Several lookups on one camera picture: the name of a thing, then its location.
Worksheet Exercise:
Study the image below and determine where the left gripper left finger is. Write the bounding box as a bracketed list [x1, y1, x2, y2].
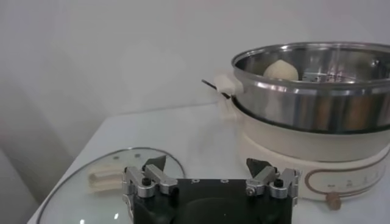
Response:
[121, 155, 180, 199]

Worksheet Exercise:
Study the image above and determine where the cream electric cooker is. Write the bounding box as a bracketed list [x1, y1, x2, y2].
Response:
[214, 72, 390, 211]

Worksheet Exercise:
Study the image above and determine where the stainless steel steamer basket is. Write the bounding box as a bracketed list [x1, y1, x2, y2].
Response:
[231, 41, 390, 135]

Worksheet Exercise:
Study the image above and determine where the glass pot lid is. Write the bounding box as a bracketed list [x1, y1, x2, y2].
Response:
[36, 147, 186, 224]

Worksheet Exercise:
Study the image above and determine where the black cooker power cord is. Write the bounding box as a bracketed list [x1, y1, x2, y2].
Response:
[200, 79, 232, 100]

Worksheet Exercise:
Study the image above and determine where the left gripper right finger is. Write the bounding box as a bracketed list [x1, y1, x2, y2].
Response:
[245, 157, 301, 206]

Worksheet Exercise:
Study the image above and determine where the white steamed baozi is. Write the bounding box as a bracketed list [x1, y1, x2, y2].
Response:
[263, 59, 300, 82]

